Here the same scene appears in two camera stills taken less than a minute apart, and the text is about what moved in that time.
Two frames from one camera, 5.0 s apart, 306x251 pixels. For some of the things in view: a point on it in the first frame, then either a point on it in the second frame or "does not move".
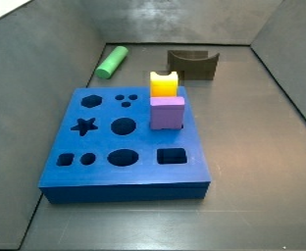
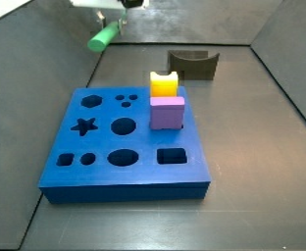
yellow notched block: x=163 y=84 does not move
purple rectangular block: x=167 y=112 does not move
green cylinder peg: x=111 y=62 → x=97 y=42
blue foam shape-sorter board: x=109 y=158 does not move
